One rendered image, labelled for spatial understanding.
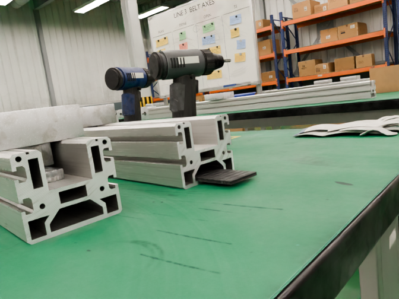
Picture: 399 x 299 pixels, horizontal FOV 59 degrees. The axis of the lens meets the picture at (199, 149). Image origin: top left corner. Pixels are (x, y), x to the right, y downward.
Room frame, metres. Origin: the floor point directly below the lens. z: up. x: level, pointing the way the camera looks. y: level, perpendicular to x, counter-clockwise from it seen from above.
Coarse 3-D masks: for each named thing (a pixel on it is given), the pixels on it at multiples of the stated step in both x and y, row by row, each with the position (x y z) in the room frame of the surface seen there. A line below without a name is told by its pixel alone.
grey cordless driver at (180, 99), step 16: (160, 64) 0.72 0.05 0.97; (176, 64) 0.73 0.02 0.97; (192, 64) 0.75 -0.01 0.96; (208, 64) 0.78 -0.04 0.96; (176, 80) 0.76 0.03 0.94; (192, 80) 0.77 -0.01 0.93; (176, 96) 0.75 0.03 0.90; (192, 96) 0.76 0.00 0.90; (176, 112) 0.75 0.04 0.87; (192, 112) 0.76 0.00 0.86
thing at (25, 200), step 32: (0, 160) 0.33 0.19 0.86; (32, 160) 0.34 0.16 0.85; (64, 160) 0.41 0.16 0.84; (96, 160) 0.37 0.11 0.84; (0, 192) 0.35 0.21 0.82; (32, 192) 0.32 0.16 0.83; (64, 192) 0.38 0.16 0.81; (96, 192) 0.36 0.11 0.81; (0, 224) 0.38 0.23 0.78; (32, 224) 0.35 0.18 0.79; (64, 224) 0.34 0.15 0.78
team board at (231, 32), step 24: (216, 0) 3.82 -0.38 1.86; (240, 0) 3.62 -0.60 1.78; (168, 24) 4.33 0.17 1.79; (192, 24) 4.07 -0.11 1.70; (216, 24) 3.85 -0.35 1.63; (240, 24) 3.64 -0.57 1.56; (168, 48) 4.37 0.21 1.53; (192, 48) 4.10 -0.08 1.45; (216, 48) 3.87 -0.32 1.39; (240, 48) 3.66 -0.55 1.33; (216, 72) 3.90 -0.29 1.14; (240, 72) 3.69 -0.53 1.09; (168, 96) 4.35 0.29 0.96
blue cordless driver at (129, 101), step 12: (108, 72) 0.92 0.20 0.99; (120, 72) 0.90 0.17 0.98; (132, 72) 0.94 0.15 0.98; (144, 72) 0.99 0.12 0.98; (108, 84) 0.92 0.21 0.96; (120, 84) 0.91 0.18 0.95; (132, 84) 0.94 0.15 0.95; (144, 84) 0.99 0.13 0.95; (132, 96) 0.95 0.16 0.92; (132, 108) 0.94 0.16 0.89; (132, 120) 0.94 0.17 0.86
